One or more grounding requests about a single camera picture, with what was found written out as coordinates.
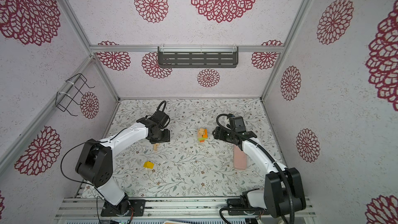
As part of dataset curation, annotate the orange wooden block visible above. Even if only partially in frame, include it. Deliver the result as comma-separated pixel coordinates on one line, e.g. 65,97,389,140
203,129,208,139

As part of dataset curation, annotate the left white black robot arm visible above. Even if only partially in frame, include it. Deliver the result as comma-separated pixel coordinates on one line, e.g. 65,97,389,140
75,110,171,212

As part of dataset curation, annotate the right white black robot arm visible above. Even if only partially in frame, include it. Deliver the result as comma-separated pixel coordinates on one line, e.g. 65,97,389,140
212,114,306,224

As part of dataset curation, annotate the pink sponge block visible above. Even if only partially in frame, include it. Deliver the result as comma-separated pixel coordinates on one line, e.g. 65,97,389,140
233,146,247,170

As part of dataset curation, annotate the yellow wooden block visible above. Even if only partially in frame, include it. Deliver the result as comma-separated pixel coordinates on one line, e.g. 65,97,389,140
143,161,154,170

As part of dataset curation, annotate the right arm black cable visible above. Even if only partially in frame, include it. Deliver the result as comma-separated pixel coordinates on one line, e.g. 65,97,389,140
216,113,295,224

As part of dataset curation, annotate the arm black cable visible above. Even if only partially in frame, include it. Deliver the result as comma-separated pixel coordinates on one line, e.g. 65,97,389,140
59,100,167,222
216,113,295,224

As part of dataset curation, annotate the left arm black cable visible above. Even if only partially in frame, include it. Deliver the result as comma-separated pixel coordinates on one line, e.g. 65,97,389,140
59,100,167,222

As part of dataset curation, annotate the dark grey wall shelf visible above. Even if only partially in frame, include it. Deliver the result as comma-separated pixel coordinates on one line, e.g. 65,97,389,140
157,46,238,68

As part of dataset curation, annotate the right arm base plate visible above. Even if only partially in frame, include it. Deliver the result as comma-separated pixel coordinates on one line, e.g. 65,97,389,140
227,198,265,216

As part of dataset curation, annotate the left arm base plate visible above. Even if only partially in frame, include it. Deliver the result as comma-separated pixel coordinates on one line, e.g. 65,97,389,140
100,199,146,217

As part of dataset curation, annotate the black wire wall rack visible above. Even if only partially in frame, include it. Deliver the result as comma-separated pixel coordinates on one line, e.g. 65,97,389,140
55,73,95,117

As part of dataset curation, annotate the aluminium front rail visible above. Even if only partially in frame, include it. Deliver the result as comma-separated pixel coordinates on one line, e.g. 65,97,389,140
54,196,317,219

